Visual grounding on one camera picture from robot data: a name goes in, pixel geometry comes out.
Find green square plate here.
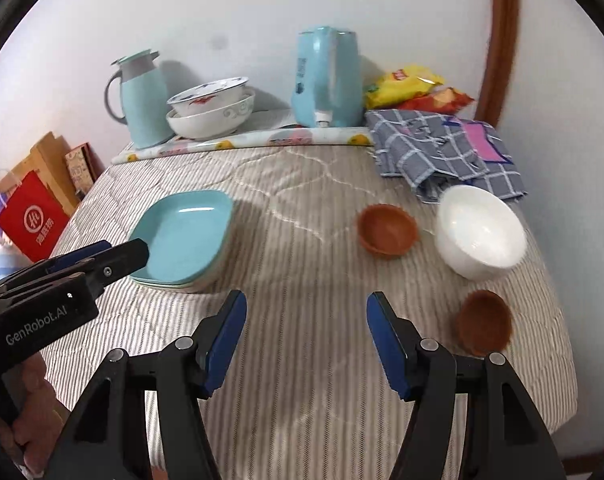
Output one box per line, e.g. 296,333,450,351
131,238,231,294

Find striped quilted table cover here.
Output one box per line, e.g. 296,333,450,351
43,146,577,479

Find patterned white bowl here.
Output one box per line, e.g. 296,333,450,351
167,77,249,117

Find orange snack bag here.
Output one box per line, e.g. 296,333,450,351
397,87,474,115

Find grey checkered cloth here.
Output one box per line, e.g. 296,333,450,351
365,108,526,204

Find patterned book box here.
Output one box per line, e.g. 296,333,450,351
64,143,99,200

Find pink square plate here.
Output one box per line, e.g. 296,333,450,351
137,256,226,294

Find light blue square plate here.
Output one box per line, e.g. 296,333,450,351
130,190,233,284

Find light blue thermos jug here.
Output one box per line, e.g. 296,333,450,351
104,49,174,148

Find person left hand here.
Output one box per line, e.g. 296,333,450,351
0,353,69,478

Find red paper bag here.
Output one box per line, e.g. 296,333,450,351
0,170,70,262

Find large white bowl bottom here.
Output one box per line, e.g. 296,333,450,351
166,88,255,141

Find white ceramic bowl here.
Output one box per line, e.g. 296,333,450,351
434,185,527,282

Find yellow chips bag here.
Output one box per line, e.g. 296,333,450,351
365,64,446,110

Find fruit pattern mat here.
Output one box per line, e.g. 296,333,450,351
111,110,373,165

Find brown cardboard box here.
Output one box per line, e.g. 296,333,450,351
0,132,80,217

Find brown small bowl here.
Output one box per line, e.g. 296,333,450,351
456,289,513,358
357,204,419,259

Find light blue electric kettle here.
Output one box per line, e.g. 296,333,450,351
291,26,364,128

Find brown wooden door frame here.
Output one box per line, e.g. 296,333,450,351
474,0,520,127

